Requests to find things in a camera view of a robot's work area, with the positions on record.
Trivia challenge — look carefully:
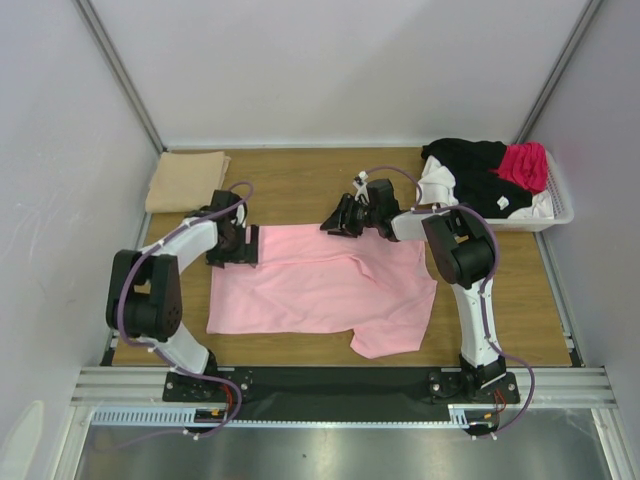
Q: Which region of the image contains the pink t shirt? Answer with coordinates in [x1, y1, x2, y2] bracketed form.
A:
[206, 224, 437, 359]

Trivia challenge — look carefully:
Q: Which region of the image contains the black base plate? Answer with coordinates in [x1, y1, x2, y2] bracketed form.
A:
[162, 365, 521, 422]

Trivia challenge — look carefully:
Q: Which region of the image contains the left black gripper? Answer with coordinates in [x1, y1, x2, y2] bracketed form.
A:
[206, 223, 258, 269]

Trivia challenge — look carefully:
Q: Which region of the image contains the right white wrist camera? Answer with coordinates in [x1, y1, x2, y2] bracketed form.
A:
[353, 171, 369, 201]

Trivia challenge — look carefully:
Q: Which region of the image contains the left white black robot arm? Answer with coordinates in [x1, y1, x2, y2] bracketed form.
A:
[106, 190, 259, 402]

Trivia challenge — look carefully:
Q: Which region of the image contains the aluminium frame rail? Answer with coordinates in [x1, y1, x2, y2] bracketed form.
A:
[71, 366, 617, 409]

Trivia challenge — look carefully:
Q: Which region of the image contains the crimson red t shirt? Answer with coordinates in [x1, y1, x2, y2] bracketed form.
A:
[495, 142, 548, 195]

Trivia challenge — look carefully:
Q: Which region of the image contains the black t shirt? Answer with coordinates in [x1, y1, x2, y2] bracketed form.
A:
[421, 138, 533, 219]

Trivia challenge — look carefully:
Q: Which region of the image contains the grey slotted cable duct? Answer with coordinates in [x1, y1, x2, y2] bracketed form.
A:
[91, 406, 494, 430]

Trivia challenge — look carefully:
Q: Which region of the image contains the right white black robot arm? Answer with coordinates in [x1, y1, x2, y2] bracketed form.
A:
[320, 177, 520, 404]

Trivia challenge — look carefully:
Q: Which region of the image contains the folded beige t shirt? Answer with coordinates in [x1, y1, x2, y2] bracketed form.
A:
[145, 151, 231, 214]

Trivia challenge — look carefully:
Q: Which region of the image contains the white plastic laundry basket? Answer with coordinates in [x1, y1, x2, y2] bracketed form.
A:
[487, 151, 574, 233]

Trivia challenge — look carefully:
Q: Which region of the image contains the white t shirt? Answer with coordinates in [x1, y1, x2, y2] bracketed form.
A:
[418, 156, 555, 221]

